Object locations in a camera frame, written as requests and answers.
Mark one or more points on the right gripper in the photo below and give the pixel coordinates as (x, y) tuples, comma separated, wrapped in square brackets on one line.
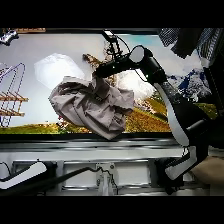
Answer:
[(105, 70)]

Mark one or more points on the silver frame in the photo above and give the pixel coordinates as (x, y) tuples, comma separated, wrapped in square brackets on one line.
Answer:
[(100, 151)]

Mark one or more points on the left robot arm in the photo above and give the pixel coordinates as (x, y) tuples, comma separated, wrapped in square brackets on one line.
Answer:
[(23, 175)]

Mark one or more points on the checked shirt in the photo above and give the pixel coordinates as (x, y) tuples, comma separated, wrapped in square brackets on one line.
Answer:
[(211, 41)]

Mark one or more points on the black garment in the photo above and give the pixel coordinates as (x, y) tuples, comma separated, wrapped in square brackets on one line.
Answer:
[(186, 41)]

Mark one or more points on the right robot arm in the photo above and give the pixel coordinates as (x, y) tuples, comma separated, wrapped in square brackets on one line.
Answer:
[(180, 116)]

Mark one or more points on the grey-beige garment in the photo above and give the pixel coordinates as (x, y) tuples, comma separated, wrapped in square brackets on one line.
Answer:
[(90, 106)]

